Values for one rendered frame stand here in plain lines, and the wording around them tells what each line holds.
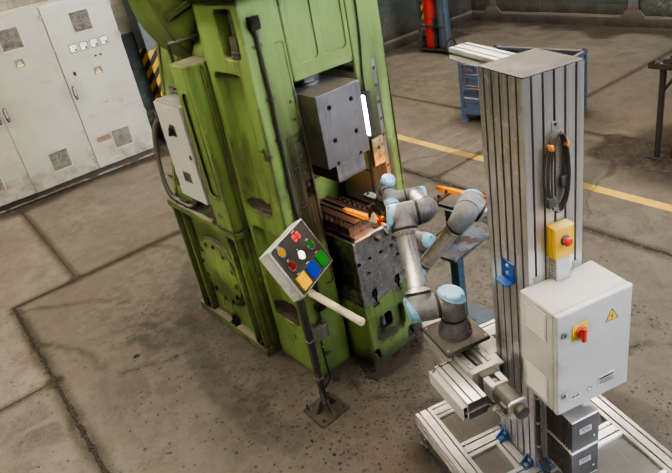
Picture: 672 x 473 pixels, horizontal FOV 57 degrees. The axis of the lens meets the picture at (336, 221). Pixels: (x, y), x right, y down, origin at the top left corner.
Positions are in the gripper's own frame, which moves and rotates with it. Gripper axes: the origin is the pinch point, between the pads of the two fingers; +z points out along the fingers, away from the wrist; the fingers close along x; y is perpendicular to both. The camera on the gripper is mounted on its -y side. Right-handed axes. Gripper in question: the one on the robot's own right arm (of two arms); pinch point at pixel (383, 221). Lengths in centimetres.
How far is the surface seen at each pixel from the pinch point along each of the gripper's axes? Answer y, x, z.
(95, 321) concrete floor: 96, -121, 230
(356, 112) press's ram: -58, 8, 16
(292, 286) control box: 0, -69, -8
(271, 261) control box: -14, -73, 0
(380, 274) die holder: 39.4, 0.0, 12.0
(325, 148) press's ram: -47, -16, 16
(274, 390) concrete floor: 100, -71, 49
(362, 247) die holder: 15.4, -9.4, 11.4
